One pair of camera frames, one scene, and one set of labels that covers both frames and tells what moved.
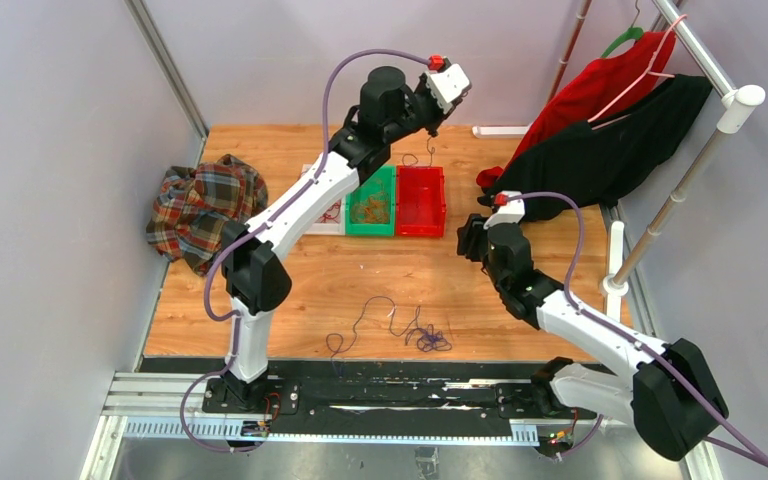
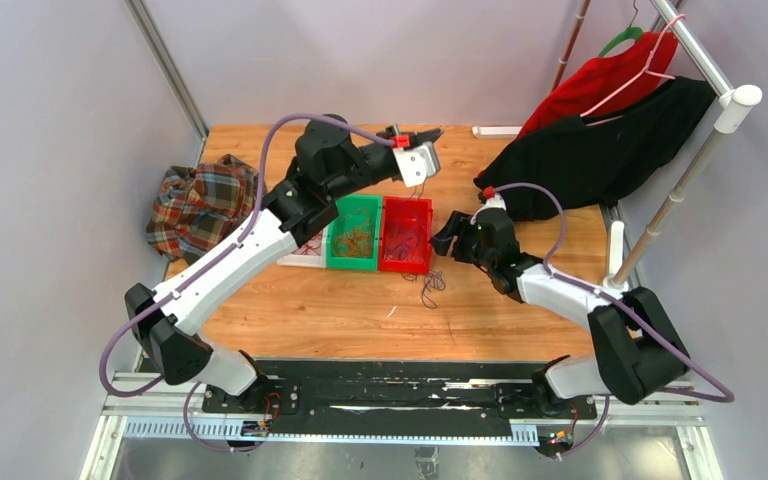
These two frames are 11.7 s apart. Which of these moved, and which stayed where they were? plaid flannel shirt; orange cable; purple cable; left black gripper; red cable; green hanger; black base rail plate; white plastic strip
Moved: red cable; purple cable; left black gripper; orange cable
Stayed: white plastic strip; plaid flannel shirt; black base rail plate; green hanger
